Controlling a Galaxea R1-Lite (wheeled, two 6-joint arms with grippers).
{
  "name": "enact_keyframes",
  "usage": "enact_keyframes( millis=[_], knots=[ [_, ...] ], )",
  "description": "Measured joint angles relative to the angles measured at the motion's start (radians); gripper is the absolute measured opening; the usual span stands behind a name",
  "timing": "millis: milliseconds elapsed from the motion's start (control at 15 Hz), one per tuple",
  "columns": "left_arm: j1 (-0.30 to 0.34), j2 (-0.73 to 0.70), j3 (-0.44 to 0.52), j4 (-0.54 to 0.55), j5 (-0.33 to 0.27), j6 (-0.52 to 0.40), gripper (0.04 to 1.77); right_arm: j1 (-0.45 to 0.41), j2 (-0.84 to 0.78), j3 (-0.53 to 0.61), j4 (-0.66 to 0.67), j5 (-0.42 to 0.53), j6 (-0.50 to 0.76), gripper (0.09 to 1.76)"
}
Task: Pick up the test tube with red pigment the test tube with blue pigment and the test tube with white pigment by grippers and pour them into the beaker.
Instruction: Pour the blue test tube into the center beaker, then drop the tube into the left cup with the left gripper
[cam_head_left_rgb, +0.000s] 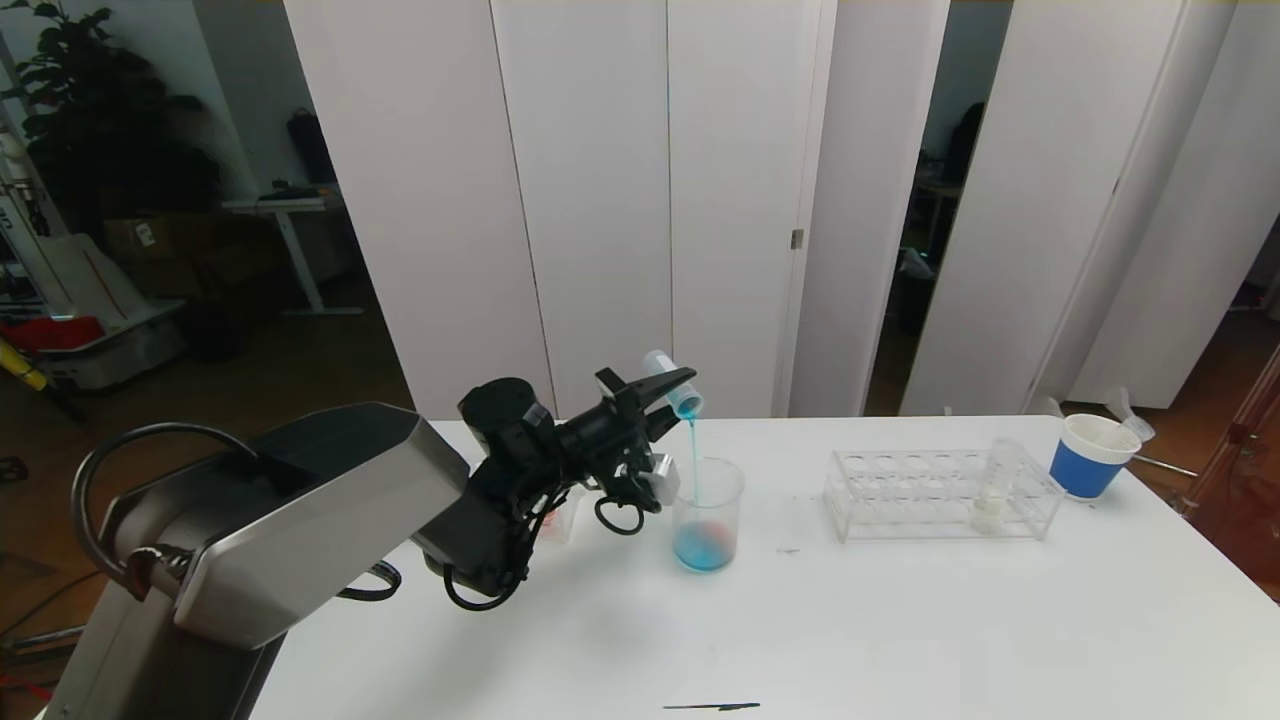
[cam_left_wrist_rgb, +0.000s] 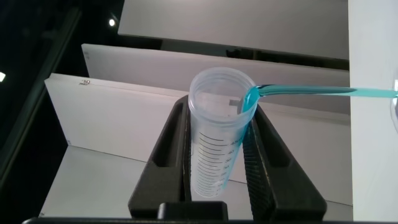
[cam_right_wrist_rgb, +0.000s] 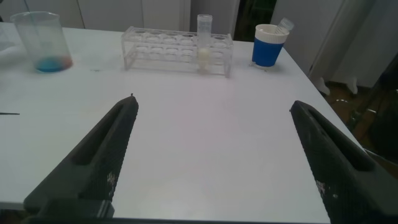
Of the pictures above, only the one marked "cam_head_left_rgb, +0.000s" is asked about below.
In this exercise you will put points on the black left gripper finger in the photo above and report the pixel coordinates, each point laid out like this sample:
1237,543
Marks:
665,420
668,385

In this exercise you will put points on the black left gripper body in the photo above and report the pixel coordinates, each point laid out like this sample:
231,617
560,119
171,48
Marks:
622,404

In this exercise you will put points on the test tube with blue pigment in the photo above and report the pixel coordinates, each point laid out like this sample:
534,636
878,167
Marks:
686,403

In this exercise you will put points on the black and silver left robot arm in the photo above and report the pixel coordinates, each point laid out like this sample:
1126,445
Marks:
300,520

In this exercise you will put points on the clear glass beaker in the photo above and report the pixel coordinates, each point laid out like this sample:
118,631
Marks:
706,530

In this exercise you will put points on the clear acrylic test tube rack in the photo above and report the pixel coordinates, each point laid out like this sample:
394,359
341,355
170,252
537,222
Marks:
568,515
900,495

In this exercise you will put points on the test tube with white pigment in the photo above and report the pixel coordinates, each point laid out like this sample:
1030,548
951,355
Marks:
995,490

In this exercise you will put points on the white partition foot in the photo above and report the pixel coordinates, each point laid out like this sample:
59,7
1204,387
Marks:
1114,400
1050,408

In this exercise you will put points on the white standing desk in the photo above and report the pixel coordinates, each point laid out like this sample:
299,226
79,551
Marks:
290,205

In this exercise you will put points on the black backpack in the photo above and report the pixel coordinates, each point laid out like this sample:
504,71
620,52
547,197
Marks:
310,145

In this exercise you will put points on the black bin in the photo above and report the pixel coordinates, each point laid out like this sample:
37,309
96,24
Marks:
212,330

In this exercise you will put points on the blue and white cup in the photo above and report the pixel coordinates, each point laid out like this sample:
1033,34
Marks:
1088,472

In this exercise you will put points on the white machine base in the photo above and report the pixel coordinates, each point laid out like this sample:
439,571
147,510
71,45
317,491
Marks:
120,355

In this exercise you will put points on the brown cardboard box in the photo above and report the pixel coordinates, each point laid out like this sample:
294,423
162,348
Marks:
135,238

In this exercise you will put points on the white leaning board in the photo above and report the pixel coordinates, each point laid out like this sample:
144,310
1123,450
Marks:
85,280

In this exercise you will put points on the dark green potted plant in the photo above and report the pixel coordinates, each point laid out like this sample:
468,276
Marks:
100,120

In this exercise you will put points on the yellow tool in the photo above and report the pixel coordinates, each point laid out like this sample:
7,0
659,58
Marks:
20,368

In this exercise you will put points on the metal chair leg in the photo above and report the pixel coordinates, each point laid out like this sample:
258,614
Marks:
40,640

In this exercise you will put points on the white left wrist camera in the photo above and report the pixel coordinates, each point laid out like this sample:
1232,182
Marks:
663,480

